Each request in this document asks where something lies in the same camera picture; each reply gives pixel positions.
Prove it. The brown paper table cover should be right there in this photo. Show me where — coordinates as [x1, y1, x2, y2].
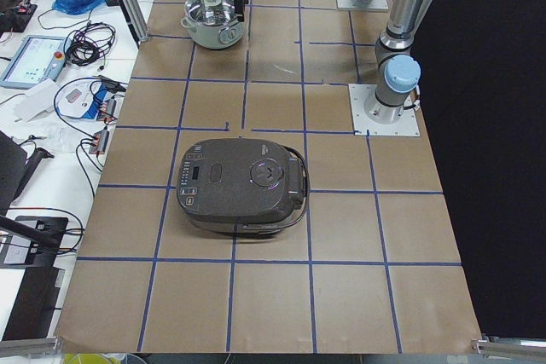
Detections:
[56, 0, 480, 355]

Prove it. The near teach pendant tablet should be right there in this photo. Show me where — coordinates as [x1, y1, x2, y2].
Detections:
[1, 35, 67, 90]

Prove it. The aluminium rail bottom left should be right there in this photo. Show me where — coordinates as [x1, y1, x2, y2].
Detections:
[1, 337, 61, 358]

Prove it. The aluminium rail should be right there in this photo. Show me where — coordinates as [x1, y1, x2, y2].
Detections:
[1, 337, 61, 358]
[472, 338, 545, 362]

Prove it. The black stand base plate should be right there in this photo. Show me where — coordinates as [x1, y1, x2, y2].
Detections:
[1, 216, 68, 269]

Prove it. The black box on desk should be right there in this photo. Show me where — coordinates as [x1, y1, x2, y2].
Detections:
[0, 3, 38, 33]

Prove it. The folded white paper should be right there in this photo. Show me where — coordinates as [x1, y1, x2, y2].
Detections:
[14, 78, 59, 122]

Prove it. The coiled black cable bundle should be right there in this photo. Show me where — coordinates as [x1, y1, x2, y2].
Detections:
[63, 22, 117, 67]

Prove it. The small grey adapter box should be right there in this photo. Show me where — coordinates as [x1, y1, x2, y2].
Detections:
[96, 98, 118, 123]

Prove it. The pale green steel pot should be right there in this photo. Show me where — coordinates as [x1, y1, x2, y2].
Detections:
[181, 11, 244, 49]

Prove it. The glass pot lid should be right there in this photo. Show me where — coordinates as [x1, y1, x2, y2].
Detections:
[184, 0, 237, 26]

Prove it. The white round device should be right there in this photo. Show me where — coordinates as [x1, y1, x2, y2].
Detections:
[56, 79, 106, 119]

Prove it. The black monitor corner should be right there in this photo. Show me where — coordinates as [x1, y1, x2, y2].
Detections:
[0, 132, 26, 216]

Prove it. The aluminium rail bottom right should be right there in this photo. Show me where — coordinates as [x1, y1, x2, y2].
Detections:
[472, 338, 545, 362]

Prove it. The dark grey rice cooker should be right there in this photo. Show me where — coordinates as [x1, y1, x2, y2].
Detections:
[177, 138, 310, 236]

